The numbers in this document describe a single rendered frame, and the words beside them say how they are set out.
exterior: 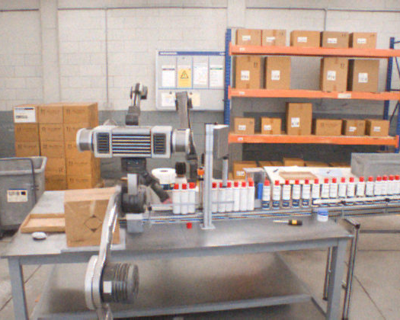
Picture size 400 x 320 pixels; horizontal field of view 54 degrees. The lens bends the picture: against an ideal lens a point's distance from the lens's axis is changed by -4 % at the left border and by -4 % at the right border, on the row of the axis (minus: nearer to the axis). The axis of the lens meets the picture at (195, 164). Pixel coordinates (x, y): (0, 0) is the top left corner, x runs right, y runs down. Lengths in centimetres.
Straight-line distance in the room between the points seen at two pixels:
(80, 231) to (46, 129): 385
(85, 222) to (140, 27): 528
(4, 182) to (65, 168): 155
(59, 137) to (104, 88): 165
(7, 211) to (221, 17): 455
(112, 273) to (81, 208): 60
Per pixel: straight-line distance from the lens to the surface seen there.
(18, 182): 476
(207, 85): 698
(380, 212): 330
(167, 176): 328
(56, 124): 605
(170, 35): 717
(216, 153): 255
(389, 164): 434
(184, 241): 247
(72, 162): 608
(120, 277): 183
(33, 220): 295
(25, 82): 783
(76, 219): 234
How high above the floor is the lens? 178
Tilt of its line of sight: 12 degrees down
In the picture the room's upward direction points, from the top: straight up
